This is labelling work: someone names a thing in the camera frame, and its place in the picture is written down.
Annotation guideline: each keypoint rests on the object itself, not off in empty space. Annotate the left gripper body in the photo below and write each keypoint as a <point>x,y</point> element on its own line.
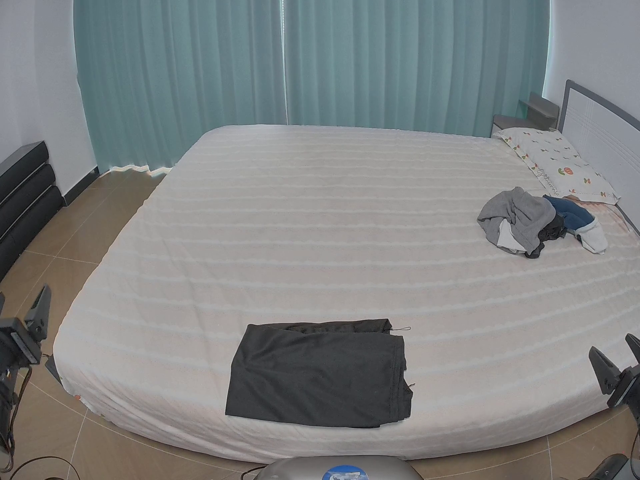
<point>17,343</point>

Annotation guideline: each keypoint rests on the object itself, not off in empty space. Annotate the pile of clothes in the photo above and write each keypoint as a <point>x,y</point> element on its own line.
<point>520,218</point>

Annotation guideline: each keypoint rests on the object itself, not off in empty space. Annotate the bed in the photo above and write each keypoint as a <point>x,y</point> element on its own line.
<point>325,218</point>

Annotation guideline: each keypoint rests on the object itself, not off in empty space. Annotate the blue-green curtain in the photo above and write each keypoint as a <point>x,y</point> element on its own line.
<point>175,58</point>
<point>410,48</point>

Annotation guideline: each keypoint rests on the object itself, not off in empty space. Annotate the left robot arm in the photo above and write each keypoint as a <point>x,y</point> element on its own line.
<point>5,393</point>

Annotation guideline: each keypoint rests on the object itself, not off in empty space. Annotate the grey bedside table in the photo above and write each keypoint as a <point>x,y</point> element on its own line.
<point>537,110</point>

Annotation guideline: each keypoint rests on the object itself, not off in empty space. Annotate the black T-shirt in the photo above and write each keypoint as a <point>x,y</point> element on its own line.
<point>320,373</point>

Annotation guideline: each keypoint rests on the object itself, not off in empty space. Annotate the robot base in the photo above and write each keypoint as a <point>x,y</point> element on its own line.
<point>340,470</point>

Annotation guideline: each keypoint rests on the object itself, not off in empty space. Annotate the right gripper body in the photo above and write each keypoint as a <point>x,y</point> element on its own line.
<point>627,385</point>

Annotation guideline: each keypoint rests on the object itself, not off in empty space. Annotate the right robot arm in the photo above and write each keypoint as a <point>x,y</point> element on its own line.
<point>612,468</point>

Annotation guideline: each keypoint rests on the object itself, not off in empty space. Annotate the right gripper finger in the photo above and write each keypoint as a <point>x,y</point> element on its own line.
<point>605,368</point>
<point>635,348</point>

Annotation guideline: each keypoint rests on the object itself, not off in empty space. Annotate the white printed pillow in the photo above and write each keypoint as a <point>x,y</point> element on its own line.
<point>560,160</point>

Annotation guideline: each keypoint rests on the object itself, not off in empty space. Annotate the black chest of drawers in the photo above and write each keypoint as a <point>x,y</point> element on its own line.
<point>25,193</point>

